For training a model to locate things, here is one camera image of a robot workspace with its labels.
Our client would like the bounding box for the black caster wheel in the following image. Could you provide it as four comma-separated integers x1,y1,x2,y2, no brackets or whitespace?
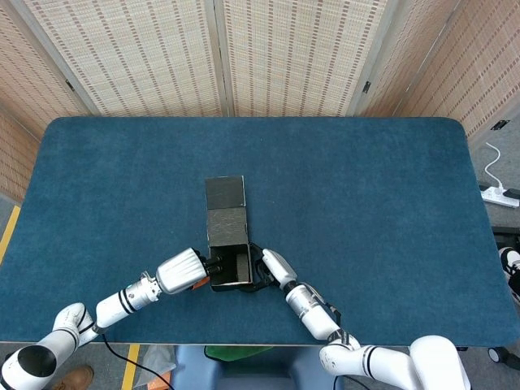
487,345,514,365

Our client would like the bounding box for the blue felt table cover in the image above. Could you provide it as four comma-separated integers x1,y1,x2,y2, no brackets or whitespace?
0,116,519,349

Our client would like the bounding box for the left robot hand orange thumb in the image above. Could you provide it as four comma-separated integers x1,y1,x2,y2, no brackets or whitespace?
155,247,224,296

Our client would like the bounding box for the yellow floor tape strip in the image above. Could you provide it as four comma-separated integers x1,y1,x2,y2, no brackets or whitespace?
120,344,141,390
0,205,22,265

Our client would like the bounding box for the white power strip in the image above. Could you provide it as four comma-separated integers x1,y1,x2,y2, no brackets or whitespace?
480,184,520,209

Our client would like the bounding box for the white plastic bag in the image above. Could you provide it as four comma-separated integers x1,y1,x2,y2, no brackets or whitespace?
136,344,178,387

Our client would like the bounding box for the woven bamboo screen panel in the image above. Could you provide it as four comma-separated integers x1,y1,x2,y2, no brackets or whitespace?
0,106,42,204
392,0,520,141
0,0,98,139
353,0,464,119
11,0,228,119
213,0,401,119

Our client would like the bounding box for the black foldable cardboard box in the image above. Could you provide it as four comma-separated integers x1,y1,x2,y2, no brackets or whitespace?
204,175,255,293

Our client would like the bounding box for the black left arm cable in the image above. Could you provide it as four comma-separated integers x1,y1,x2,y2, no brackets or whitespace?
103,335,171,390

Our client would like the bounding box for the black stand base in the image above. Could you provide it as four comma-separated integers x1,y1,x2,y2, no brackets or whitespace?
492,226,520,247

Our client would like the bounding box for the brown leather shoe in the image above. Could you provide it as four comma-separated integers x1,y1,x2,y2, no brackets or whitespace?
51,364,95,390

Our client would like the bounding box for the black and white sneaker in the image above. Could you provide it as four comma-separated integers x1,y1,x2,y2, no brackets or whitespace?
498,245,520,306

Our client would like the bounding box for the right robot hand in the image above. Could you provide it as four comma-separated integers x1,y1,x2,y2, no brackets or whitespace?
239,242,300,294

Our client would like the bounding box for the white power cable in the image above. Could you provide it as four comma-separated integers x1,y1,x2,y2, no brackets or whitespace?
485,142,507,192

